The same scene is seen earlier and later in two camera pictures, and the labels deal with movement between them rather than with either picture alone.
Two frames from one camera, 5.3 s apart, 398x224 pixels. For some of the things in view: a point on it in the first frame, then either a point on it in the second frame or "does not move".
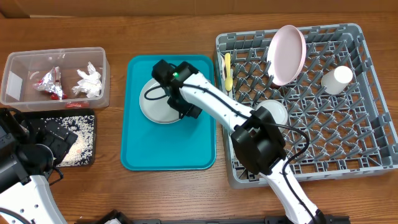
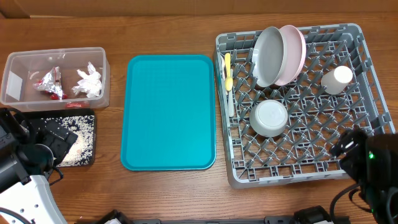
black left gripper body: x=58 y=147 does not move
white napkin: x=90 y=84 does not move
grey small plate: x=153 y=104 → x=269 y=56
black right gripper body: x=185 y=109 → x=347 y=147
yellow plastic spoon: x=229 y=82 does not move
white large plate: x=286 y=53 does not move
